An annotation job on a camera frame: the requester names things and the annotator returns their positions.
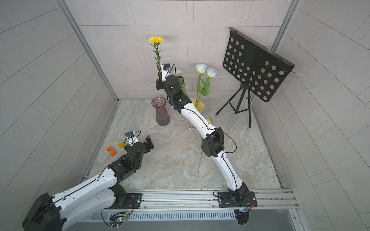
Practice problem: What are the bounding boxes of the white rose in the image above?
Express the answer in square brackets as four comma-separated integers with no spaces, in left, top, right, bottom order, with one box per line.
[205,67,218,96]
[195,64,207,107]
[172,67,187,95]

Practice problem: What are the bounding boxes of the yellow carnation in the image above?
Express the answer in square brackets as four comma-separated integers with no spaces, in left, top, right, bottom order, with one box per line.
[149,36,165,80]
[198,118,211,175]

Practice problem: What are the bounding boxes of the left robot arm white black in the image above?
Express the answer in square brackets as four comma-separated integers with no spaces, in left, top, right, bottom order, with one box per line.
[22,136,154,231]

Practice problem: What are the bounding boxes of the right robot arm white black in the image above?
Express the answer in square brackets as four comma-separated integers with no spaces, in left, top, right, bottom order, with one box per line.
[156,70,257,208]

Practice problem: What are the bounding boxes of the yellow toy block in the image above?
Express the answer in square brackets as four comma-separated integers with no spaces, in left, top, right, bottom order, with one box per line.
[118,141,127,148]

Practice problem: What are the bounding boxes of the orange toy block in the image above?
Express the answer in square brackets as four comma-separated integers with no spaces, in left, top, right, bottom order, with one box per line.
[106,146,117,157]

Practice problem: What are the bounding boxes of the yellow wavy glass vase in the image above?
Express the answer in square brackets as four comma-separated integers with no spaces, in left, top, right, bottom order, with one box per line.
[187,98,206,131]

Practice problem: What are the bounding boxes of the purple ribbed glass vase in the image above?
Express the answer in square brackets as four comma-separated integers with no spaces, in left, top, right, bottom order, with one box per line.
[151,97,171,126]

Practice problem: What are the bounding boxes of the black perforated music stand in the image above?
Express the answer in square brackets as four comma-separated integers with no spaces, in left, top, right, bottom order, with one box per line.
[216,27,295,127]

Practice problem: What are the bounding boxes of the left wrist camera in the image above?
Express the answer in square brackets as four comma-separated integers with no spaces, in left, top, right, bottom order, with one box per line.
[124,131,141,145]

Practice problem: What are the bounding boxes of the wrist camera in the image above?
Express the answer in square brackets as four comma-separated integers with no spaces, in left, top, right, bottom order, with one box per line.
[161,64,171,82]
[124,131,141,145]

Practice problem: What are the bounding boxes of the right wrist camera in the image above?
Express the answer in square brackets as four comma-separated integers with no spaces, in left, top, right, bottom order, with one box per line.
[161,64,171,82]

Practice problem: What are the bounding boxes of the left circuit board with cables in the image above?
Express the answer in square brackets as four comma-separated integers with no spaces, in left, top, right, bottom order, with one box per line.
[100,197,134,229]

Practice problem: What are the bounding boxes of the circuit board with cables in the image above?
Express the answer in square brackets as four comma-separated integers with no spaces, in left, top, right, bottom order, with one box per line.
[100,197,134,229]
[234,208,250,225]

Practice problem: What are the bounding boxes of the right circuit board with cables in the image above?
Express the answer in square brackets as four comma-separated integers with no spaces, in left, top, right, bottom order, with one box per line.
[234,208,250,225]

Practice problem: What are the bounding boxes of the aluminium mounting rail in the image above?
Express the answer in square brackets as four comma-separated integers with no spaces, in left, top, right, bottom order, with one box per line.
[56,189,300,214]

